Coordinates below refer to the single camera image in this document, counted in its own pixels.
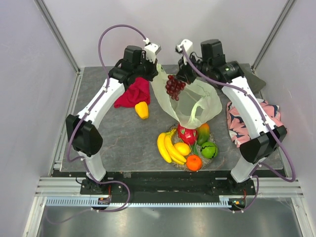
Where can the pale green plastic bag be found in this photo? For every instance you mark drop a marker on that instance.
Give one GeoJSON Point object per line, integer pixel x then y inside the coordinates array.
{"type": "Point", "coordinates": [198, 102]}

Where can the yellow bell pepper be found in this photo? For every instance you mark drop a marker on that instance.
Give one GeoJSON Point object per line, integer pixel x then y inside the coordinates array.
{"type": "Point", "coordinates": [142, 110]}

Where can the red dragon fruit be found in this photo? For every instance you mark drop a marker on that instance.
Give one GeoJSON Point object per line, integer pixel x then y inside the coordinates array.
{"type": "Point", "coordinates": [189, 136]}

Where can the yellow lemon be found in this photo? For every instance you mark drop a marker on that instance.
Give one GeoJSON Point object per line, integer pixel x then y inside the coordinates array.
{"type": "Point", "coordinates": [183, 148]}

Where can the orange tangerine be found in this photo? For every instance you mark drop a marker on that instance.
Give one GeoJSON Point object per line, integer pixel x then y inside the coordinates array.
{"type": "Point", "coordinates": [193, 163]}

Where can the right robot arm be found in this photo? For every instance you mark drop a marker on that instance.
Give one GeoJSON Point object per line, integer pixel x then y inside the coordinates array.
{"type": "Point", "coordinates": [265, 135]}

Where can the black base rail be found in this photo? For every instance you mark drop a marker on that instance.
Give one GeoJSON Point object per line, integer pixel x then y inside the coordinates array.
{"type": "Point", "coordinates": [167, 186]}

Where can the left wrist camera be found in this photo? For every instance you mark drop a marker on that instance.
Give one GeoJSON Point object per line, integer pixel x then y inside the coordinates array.
{"type": "Point", "coordinates": [151, 49]}

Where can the yellow banana bunch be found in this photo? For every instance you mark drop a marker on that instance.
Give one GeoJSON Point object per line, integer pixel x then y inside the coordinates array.
{"type": "Point", "coordinates": [167, 149]}

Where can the red grape bunch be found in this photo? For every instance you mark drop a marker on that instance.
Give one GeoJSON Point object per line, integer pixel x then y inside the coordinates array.
{"type": "Point", "coordinates": [174, 86]}

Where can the orange green mango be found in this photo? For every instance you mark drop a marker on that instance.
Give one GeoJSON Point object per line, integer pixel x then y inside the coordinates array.
{"type": "Point", "coordinates": [203, 134]}

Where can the white cable duct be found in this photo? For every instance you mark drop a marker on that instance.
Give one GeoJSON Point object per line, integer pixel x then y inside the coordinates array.
{"type": "Point", "coordinates": [104, 201]}

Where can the speckled round plate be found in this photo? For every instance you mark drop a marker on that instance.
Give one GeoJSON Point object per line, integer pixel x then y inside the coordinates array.
{"type": "Point", "coordinates": [176, 139]}

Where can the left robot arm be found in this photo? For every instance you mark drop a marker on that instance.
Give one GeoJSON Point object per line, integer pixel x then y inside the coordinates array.
{"type": "Point", "coordinates": [82, 129]}

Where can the olive green cloth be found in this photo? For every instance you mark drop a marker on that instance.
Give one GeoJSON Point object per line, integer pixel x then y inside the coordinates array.
{"type": "Point", "coordinates": [249, 81]}

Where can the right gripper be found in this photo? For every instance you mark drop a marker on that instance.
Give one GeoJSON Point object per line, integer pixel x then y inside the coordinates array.
{"type": "Point", "coordinates": [183, 72]}

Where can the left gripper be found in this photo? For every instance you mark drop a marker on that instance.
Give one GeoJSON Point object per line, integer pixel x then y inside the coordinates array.
{"type": "Point", "coordinates": [153, 72]}

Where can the red cloth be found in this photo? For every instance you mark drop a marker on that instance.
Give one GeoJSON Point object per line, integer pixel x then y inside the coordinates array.
{"type": "Point", "coordinates": [138, 92]}

